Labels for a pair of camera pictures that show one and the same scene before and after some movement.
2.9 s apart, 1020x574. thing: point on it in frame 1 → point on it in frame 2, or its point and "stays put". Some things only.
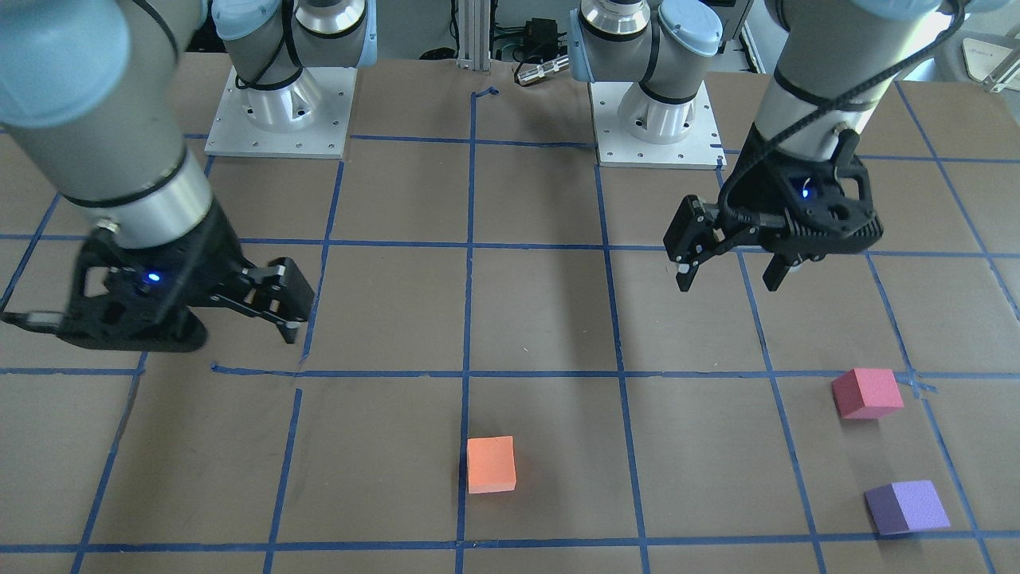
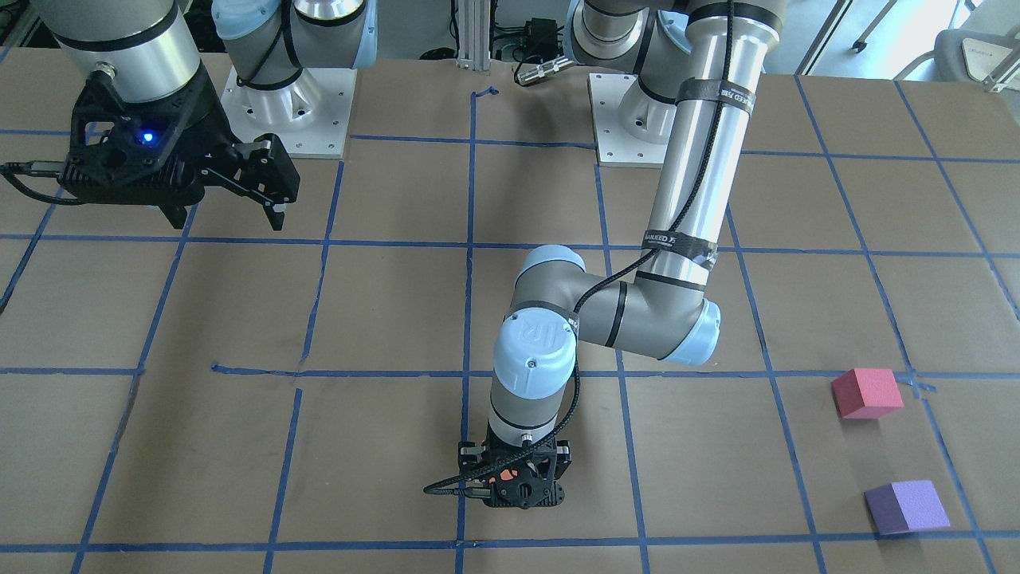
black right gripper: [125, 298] → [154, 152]
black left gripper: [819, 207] → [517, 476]
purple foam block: [904, 507] stays put
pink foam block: [867, 393] stays put
